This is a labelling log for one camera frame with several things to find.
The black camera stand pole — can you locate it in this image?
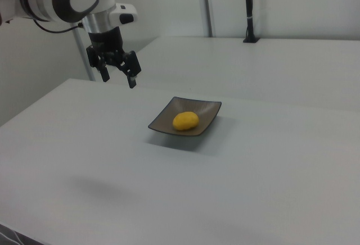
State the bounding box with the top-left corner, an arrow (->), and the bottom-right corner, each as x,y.
242,0 -> 260,44

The dark patterned mat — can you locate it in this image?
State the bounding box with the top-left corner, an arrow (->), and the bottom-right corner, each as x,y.
0,223 -> 32,245

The grey partition frame post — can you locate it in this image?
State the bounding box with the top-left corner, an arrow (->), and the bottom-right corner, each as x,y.
200,0 -> 217,38
73,28 -> 95,81

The yellow potato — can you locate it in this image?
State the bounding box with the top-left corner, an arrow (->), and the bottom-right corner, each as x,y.
172,111 -> 200,132

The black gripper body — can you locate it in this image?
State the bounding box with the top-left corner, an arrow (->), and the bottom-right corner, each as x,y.
88,28 -> 126,61

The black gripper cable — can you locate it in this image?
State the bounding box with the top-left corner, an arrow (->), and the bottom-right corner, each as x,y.
33,19 -> 85,34

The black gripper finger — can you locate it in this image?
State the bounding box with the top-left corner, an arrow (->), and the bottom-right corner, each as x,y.
85,44 -> 111,83
112,49 -> 142,89

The square brown ceramic plate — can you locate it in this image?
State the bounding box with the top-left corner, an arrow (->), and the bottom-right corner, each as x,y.
147,96 -> 222,138

